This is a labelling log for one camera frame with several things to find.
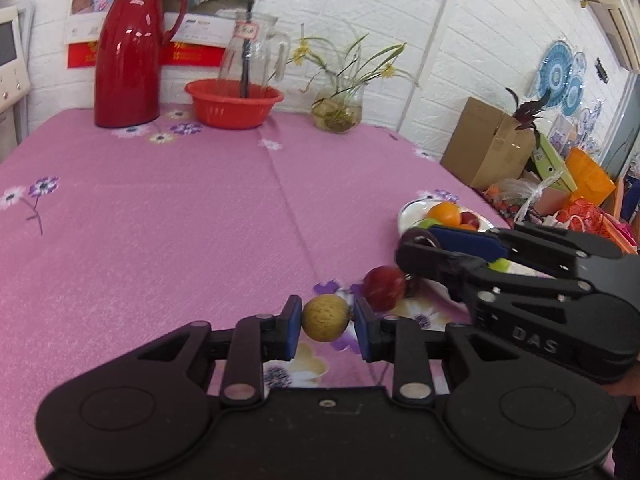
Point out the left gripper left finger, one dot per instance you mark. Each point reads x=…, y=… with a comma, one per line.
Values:
x=255, y=340

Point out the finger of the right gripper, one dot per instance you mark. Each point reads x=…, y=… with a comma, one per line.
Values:
x=557, y=252
x=450, y=259

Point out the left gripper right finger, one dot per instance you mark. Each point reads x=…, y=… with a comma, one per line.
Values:
x=401, y=342

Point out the red apple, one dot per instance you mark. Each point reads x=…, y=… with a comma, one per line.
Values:
x=469, y=221
x=383, y=287

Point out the small yellow-brown pear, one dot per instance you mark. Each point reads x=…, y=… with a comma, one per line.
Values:
x=325, y=317

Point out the dark purple plum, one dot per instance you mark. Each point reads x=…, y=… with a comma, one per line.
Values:
x=412, y=286

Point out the rear green apple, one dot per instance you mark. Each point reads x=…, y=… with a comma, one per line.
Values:
x=427, y=223

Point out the green apple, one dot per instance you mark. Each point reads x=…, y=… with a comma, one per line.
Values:
x=427, y=223
x=501, y=265

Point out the front green apple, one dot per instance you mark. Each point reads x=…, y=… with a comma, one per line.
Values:
x=501, y=265

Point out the rear orange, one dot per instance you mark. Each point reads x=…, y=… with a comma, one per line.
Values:
x=445, y=213

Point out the white round plate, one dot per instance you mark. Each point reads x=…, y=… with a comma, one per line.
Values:
x=413, y=215

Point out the red apple on plate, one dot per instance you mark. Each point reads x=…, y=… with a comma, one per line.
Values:
x=469, y=221

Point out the clear plastic bag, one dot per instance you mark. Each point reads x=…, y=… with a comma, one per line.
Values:
x=516, y=197

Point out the dark purple leaf plant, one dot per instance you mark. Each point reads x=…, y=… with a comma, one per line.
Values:
x=527, y=113

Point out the pink floral tablecloth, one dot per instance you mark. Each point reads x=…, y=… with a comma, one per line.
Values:
x=110, y=239

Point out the glass vase with plant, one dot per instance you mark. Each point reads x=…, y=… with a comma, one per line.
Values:
x=342, y=74

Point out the red plastic basket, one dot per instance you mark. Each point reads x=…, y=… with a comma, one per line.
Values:
x=217, y=103

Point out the clear glass pitcher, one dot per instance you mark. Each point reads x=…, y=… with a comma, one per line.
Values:
x=256, y=56

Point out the air conditioner unit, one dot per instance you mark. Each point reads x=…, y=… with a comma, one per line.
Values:
x=619, y=20

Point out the red thermos jug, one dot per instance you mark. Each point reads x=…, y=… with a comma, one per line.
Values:
x=127, y=85

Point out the white water dispenser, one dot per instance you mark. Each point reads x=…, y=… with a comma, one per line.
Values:
x=16, y=29

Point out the blue round wall decoration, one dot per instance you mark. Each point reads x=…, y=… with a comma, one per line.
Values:
x=554, y=73

